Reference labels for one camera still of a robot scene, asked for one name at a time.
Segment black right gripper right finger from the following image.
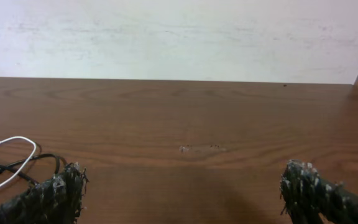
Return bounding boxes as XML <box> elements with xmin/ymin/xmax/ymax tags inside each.
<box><xmin>280</xmin><ymin>159</ymin><xmax>358</xmax><ymax>224</ymax></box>

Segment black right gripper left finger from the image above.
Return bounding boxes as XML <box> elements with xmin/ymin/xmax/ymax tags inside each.
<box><xmin>0</xmin><ymin>162</ymin><xmax>88</xmax><ymax>224</ymax></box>

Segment black usb cable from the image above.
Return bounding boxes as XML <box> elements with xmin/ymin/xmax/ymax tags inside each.
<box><xmin>0</xmin><ymin>153</ymin><xmax>62</xmax><ymax>185</ymax></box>

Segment white usb cable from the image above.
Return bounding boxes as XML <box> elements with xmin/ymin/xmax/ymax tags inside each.
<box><xmin>0</xmin><ymin>136</ymin><xmax>37</xmax><ymax>199</ymax></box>

